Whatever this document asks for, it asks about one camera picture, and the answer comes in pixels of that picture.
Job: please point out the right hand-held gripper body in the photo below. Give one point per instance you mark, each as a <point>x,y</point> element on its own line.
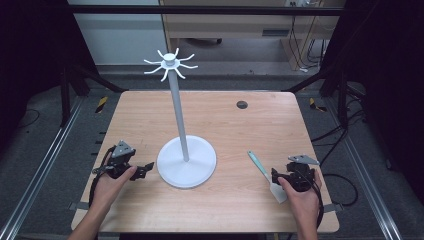
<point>300,176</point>

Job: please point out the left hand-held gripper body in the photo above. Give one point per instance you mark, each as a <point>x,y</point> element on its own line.
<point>117,163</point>

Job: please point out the person's right hand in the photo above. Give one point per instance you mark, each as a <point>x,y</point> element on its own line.
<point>303,201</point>

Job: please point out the person's left hand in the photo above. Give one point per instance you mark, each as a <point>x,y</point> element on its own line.
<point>107,190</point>

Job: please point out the white hook rack stand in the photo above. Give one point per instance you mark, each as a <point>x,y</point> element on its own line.
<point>180,116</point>

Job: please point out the yellow black striped marker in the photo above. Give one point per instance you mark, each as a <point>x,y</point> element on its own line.
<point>315,104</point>
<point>101,104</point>

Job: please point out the dark round table grommet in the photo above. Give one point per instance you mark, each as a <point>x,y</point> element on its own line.
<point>242,104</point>

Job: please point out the pale grey cabinet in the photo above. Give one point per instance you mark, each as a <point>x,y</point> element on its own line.
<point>120,36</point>

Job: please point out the dark curtain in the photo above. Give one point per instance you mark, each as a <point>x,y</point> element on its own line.
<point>30,50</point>
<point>390,83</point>

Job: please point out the metal floor rail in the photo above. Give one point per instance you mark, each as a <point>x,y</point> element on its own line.
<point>43,166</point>
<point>363,173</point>

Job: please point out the black frame strut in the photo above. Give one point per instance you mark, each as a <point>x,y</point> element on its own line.
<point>342,100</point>
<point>65,100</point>

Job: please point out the black horizontal frame bar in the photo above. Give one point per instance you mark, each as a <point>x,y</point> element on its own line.
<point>200,10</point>

